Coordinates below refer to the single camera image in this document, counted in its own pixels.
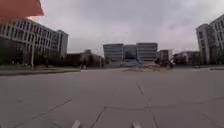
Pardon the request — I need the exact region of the grey paved plaza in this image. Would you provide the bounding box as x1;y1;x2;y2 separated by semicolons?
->
0;67;224;128

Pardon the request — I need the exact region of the robot's own part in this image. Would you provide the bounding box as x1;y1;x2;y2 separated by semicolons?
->
71;119;82;128
131;122;142;128

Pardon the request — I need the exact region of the red structure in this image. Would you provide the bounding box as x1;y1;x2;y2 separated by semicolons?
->
0;0;45;22

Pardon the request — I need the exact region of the grey gridded office building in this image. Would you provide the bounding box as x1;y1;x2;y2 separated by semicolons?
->
195;13;224;66

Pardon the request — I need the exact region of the raised kerb strip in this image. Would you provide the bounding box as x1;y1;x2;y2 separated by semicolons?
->
0;68;82;77

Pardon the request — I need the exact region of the long grey office building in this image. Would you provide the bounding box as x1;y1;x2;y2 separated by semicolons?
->
0;18;70;66

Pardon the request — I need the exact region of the small grey building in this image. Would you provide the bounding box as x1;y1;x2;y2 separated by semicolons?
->
157;49;174;64

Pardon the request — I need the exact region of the low dark building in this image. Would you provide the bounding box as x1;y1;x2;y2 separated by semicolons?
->
66;49;105;69

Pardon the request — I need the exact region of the wide grey central building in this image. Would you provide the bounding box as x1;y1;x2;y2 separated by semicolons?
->
102;42;159;68

